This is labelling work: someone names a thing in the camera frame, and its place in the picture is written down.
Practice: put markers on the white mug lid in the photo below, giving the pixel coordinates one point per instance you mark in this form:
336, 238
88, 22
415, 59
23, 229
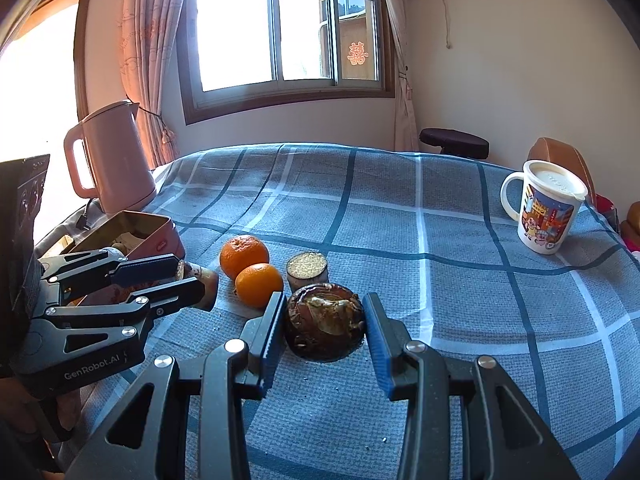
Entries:
555, 177

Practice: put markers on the brown leather sofa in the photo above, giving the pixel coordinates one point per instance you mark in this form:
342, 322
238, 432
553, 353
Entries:
632, 220

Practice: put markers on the large orange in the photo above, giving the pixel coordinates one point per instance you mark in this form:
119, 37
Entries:
244, 255

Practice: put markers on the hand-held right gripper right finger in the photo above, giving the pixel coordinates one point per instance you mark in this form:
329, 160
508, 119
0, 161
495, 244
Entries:
377, 345

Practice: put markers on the sliding glass window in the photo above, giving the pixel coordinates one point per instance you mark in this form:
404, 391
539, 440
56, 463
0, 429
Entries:
235, 35

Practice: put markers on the blue plaid tablecloth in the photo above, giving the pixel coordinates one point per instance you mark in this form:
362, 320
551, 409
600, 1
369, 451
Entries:
450, 310

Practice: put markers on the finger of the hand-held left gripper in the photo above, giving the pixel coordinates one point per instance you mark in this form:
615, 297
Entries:
145, 267
170, 292

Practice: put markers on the rectangular metal tin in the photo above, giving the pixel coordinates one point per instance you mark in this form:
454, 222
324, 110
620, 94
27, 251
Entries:
160, 240

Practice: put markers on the white printed mug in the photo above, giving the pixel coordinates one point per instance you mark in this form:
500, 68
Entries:
545, 220

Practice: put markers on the pink patterned curtain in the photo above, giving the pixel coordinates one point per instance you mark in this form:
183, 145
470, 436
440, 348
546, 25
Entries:
150, 60

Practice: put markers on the large dark brown mangosteen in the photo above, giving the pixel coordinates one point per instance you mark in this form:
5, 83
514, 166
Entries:
324, 322

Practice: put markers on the sugarcane piece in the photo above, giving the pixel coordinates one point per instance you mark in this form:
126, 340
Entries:
205, 285
307, 272

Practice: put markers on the pale sheer curtain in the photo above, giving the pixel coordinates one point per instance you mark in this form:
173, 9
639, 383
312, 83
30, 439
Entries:
405, 110

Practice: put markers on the black round stool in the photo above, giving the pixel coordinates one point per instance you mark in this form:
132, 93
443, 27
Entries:
452, 141

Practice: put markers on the brown chair back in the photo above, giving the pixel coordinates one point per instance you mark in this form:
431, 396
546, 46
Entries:
560, 152

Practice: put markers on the wooden framed window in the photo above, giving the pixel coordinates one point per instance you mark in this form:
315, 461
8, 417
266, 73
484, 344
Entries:
40, 85

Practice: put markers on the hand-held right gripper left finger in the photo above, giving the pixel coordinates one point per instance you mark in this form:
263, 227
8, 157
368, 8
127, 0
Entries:
267, 340

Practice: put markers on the pink electric kettle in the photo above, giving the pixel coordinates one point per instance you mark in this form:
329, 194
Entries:
115, 160

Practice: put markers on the medium orange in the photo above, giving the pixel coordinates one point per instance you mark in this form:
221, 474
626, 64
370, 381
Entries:
259, 285

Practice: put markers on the red paper window decoration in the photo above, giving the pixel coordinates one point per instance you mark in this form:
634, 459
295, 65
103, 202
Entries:
356, 53

